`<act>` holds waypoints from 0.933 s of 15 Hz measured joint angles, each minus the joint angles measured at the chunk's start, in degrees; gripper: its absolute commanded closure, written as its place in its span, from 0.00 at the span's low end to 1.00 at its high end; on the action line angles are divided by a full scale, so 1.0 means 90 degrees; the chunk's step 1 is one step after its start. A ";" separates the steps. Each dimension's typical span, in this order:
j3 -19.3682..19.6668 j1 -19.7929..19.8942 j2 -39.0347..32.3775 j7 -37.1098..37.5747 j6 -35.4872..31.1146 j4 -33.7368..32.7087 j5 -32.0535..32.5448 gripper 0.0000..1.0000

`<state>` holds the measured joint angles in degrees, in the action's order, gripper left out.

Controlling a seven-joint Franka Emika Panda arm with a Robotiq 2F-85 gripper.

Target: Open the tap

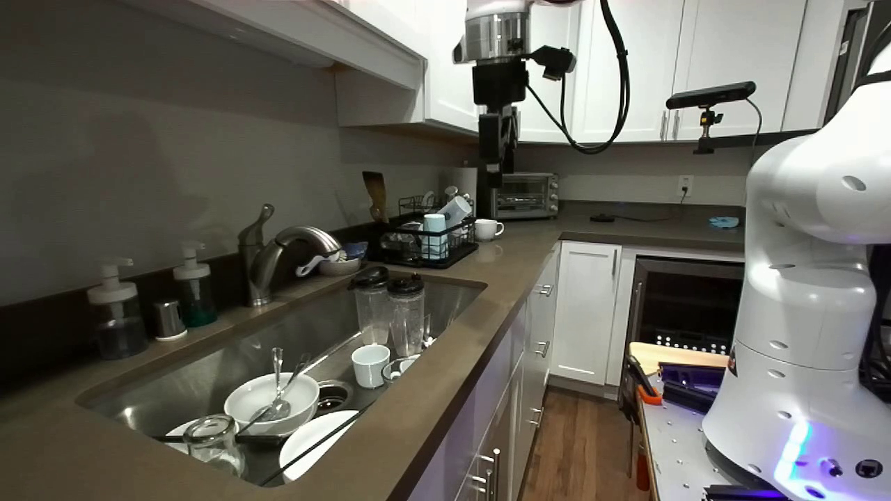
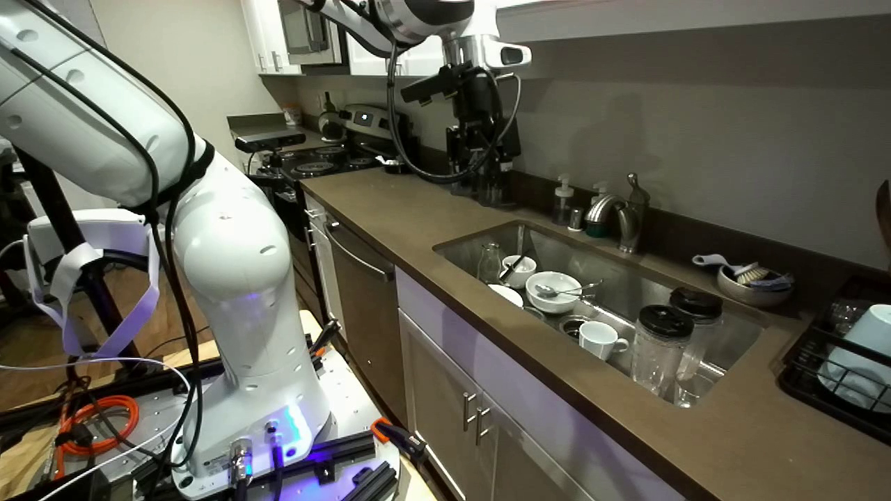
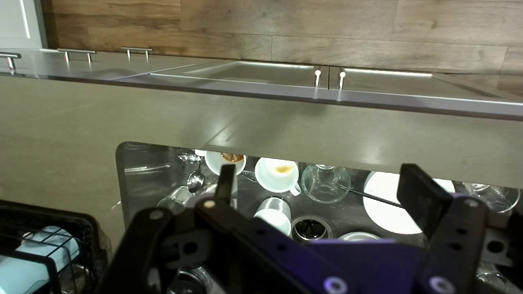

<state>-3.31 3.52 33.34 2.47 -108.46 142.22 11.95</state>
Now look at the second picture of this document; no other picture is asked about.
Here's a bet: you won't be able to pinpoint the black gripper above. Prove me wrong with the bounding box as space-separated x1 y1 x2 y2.
447 63 522 190

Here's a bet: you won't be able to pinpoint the steel kitchen faucet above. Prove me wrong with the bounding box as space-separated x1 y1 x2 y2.
582 170 652 258

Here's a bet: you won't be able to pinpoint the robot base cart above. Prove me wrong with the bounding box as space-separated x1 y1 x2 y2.
0 309 440 501

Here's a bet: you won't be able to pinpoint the dark tumbler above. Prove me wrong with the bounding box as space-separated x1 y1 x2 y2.
472 170 508 208

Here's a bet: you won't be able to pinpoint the clear soap dispenser white pump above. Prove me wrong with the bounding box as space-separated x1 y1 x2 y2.
552 176 578 230

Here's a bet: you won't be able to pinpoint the clear glass jar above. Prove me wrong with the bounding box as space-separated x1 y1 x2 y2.
476 238 508 286

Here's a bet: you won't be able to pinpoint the thin black stick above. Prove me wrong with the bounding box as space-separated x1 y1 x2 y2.
495 247 531 286

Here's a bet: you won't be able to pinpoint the small white bowl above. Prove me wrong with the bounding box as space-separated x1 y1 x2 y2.
495 254 540 288

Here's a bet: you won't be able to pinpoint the green soap dispenser white pump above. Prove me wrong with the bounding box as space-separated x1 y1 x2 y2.
585 181 614 226

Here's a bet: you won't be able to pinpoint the steel kitchen stove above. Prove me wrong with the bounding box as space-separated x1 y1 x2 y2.
266 99 411 181

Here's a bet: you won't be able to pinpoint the white plate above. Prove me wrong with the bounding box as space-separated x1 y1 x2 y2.
483 280 529 312

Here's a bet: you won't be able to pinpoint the metal spoon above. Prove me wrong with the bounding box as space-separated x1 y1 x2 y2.
531 280 585 302

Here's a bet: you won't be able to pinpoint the large white bowl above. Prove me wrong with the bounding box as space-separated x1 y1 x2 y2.
522 266 588 316

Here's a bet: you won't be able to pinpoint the steel dishwasher front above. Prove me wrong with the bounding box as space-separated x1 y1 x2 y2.
323 216 410 422

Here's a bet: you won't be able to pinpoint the stainless steel sink basin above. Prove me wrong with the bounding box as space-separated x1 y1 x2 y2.
429 216 769 411

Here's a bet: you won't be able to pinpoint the white mug in sink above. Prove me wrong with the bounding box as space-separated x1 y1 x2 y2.
577 316 631 364

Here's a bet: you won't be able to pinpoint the grey lower cabinets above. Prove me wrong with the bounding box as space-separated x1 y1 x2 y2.
392 265 689 501

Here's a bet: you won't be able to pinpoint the white dish brush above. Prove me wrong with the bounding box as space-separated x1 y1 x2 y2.
689 249 774 283

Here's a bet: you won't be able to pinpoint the white upper cabinets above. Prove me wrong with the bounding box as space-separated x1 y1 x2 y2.
237 0 451 84

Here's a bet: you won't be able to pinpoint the clear bottle with black lid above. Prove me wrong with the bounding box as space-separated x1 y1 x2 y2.
630 302 695 403
669 283 727 379

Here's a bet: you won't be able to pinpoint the overhead cabinet above sink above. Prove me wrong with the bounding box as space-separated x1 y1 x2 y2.
493 0 891 48

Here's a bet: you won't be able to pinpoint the round brush holder bowl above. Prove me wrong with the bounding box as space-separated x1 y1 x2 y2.
712 261 799 312

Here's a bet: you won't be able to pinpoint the black dish rack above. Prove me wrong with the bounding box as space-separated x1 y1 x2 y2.
777 295 891 444

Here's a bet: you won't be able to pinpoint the black stand pole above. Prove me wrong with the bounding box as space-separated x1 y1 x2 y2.
10 144 142 368

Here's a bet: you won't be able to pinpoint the white container in rack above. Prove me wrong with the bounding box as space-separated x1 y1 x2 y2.
818 302 891 411

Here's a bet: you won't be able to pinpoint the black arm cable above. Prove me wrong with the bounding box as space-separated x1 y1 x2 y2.
383 49 468 184

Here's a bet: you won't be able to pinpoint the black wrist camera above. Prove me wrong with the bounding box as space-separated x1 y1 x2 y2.
398 69 468 105

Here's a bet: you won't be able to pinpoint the black stereo camera on stand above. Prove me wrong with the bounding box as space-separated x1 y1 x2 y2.
224 112 309 158

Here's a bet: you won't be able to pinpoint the white frame with purple straps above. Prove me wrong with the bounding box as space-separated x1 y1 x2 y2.
18 205 167 364

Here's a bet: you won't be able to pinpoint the orange coiled cable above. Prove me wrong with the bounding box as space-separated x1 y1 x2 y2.
50 393 144 478

